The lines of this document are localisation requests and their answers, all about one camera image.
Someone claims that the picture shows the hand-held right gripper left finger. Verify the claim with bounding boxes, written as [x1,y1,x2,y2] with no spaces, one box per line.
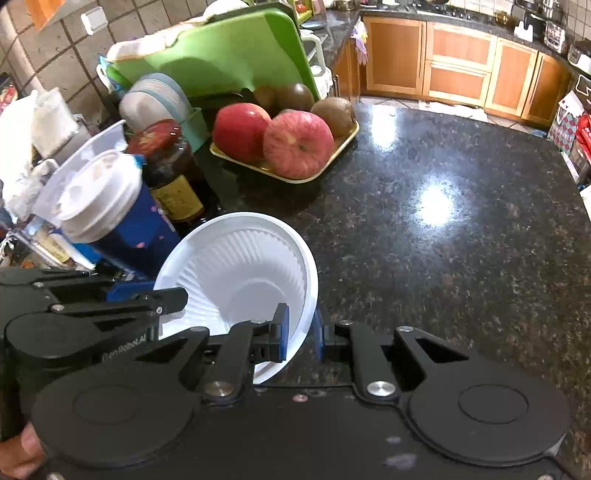
[134,302,291,408]

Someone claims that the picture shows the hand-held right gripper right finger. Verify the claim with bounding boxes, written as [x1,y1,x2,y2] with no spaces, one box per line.
[310,305,470,405]

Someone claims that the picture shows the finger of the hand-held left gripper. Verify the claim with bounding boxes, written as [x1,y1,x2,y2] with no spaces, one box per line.
[48,286,190,326]
[28,269,156,304]

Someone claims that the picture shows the large white plastic bowl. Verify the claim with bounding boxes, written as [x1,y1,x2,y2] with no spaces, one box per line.
[153,211,320,387]

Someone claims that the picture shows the person's left hand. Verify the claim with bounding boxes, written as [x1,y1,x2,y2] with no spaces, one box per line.
[0,421,49,480]

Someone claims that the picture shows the blue paper cup white lid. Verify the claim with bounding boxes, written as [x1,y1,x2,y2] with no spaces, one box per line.
[54,150,182,283]

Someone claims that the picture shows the dark sauce jar red lid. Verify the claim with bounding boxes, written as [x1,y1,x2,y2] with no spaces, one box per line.
[126,119,206,225]

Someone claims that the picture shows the clear plastic container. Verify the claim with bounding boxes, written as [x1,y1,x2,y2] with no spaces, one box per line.
[31,119,129,228]

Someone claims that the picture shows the white plastic bag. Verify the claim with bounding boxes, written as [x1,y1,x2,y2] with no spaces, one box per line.
[0,88,80,219]

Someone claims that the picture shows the red apple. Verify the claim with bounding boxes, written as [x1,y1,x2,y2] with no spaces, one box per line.
[212,103,273,164]
[263,111,336,180]

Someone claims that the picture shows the yellow fruit tray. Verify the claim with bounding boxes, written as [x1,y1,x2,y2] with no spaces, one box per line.
[209,120,360,185]

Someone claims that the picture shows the brown kiwi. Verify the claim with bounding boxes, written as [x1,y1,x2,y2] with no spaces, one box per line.
[276,82,316,113]
[310,96,356,140]
[252,85,279,112]

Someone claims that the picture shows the white cloth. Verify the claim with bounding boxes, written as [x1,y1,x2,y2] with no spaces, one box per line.
[106,34,186,64]

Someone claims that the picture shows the green cutting board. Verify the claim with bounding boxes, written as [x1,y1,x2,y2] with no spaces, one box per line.
[106,4,321,103]

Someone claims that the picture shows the white jug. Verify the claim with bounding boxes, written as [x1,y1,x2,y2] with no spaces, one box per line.
[299,29,328,78]

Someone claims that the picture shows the wooden lower kitchen cabinets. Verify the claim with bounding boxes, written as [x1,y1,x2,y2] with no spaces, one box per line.
[361,15,574,128]

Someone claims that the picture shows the patterned shopping bag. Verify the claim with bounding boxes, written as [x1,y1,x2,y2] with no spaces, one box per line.
[548,89,591,154]

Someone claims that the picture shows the white wall switch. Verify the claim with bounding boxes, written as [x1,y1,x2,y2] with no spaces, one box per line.
[80,6,108,34]

